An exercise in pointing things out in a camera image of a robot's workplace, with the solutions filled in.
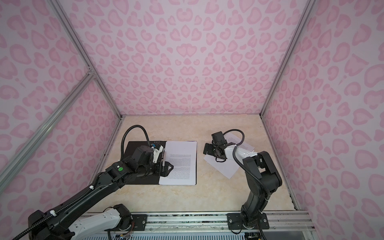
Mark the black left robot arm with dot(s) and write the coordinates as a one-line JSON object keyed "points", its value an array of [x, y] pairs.
{"points": [[56, 223]]}

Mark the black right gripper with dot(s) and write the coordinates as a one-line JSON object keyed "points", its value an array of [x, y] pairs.
{"points": [[209, 151]]}

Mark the right corner aluminium post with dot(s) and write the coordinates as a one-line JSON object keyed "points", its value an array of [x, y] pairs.
{"points": [[296, 37]]}

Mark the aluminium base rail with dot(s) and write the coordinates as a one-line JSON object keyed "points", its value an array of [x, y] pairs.
{"points": [[276, 225]]}

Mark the corner aluminium post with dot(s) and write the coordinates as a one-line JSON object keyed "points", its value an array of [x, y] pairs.
{"points": [[296, 37], [79, 46]]}

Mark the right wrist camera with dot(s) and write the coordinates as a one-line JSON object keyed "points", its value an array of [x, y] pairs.
{"points": [[218, 139]]}

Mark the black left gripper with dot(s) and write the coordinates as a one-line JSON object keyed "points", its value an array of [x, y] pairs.
{"points": [[167, 169]]}

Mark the red folder black inside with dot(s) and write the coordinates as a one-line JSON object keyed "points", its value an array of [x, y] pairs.
{"points": [[172, 163]]}

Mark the printed paper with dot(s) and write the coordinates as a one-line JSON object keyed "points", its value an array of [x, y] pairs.
{"points": [[183, 156], [228, 167]]}

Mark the diagonal aluminium frame bar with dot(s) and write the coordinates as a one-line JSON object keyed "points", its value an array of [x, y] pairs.
{"points": [[21, 158]]}

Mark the left corner aluminium post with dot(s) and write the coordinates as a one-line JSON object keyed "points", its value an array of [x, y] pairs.
{"points": [[79, 46]]}

